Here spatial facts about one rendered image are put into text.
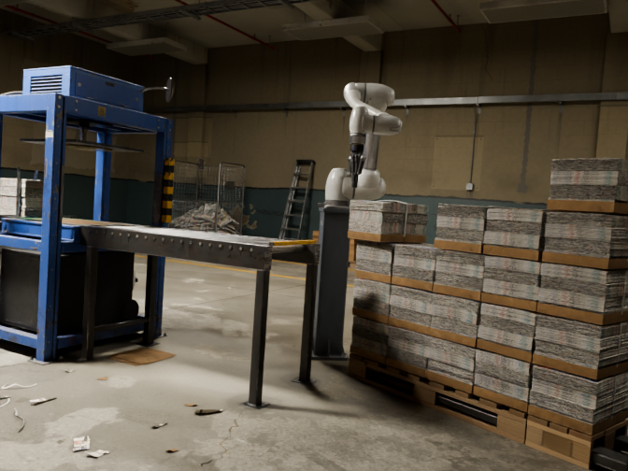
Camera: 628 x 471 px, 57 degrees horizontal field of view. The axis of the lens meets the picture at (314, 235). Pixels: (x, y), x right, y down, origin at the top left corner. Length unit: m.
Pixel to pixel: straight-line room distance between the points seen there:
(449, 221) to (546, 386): 0.91
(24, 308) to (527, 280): 2.91
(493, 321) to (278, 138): 9.14
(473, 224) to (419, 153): 7.41
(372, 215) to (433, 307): 0.63
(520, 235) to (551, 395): 0.71
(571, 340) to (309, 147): 8.98
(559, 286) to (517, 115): 7.41
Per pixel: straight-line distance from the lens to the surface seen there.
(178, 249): 3.16
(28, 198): 4.40
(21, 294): 4.00
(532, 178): 9.82
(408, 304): 3.18
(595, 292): 2.66
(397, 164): 10.41
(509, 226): 2.83
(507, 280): 2.84
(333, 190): 3.81
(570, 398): 2.77
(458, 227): 2.99
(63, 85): 3.89
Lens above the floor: 1.01
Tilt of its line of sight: 3 degrees down
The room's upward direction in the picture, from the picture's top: 4 degrees clockwise
